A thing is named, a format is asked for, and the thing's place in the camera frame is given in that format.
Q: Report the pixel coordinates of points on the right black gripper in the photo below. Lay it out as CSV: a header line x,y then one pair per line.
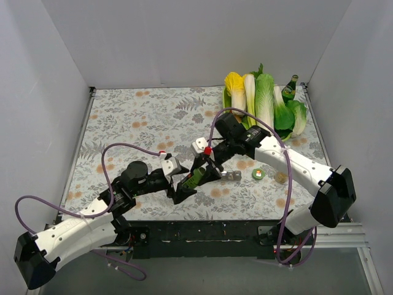
x,y
213,161

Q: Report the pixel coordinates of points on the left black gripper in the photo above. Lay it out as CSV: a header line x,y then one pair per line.
x,y
171,184

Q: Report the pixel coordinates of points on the green pill bottle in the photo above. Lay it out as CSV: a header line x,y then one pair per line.
x,y
192,180

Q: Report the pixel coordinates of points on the grey weekly pill organizer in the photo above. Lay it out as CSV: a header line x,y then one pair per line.
x,y
233,175

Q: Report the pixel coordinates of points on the green bottle cap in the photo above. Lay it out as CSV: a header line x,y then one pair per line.
x,y
258,174

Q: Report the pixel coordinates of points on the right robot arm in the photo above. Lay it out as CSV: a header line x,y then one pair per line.
x,y
332,188

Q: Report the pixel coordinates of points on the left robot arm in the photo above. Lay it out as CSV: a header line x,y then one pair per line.
x,y
39,256

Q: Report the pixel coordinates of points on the green vegetable tray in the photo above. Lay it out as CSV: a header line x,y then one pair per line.
x,y
284,134

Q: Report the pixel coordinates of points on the small clear pill bottle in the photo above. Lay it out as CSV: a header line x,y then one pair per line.
x,y
281,178

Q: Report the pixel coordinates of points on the floral table mat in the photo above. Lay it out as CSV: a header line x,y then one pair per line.
x,y
129,124

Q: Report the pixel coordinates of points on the yellow napa cabbage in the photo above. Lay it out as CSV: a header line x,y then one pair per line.
x,y
234,92

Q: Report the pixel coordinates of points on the bok choy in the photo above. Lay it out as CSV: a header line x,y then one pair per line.
x,y
283,116

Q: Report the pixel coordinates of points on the white green leek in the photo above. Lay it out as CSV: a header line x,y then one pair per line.
x,y
249,86

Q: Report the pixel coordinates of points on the large green napa cabbage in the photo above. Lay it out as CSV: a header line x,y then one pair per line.
x,y
264,99

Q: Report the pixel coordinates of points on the green lettuce leaf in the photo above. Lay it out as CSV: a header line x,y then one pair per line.
x,y
299,110

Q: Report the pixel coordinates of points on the green glass bottle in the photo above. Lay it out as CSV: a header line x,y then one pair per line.
x,y
289,91

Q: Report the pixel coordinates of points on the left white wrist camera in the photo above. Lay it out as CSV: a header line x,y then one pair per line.
x,y
169,164

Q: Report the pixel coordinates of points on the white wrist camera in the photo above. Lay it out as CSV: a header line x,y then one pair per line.
x,y
169,164
201,147

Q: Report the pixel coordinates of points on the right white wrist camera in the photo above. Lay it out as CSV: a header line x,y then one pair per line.
x,y
201,147

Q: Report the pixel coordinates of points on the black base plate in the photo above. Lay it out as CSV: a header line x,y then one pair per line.
x,y
195,239

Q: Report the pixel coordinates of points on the aluminium rail frame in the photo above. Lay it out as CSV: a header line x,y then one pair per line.
x,y
344,235

